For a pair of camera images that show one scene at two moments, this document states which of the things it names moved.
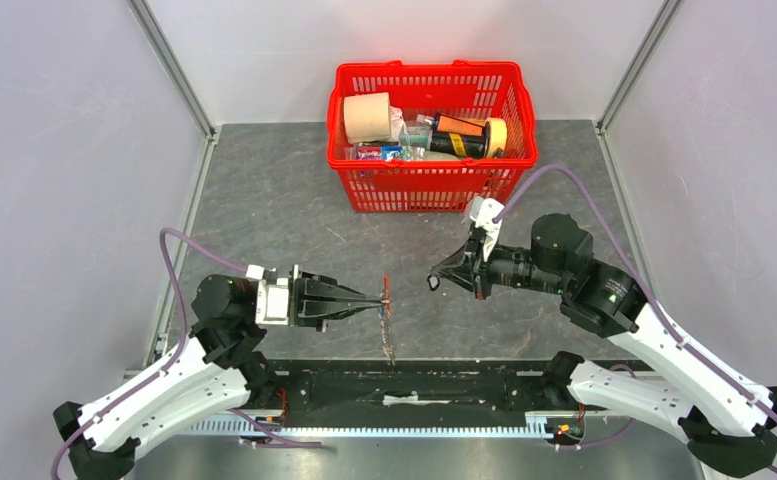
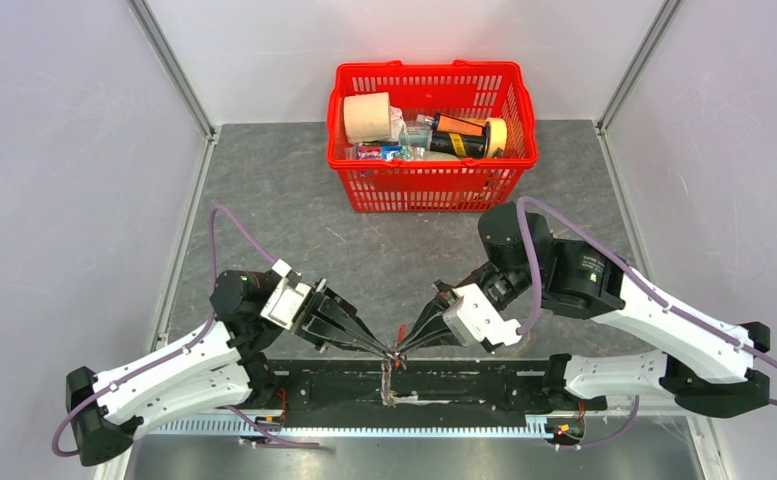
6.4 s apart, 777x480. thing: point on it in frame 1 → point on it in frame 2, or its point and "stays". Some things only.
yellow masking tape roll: [495, 136] stays
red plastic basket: [430, 137] stays
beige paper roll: [367, 117] stays
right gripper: [474, 271] → [433, 314]
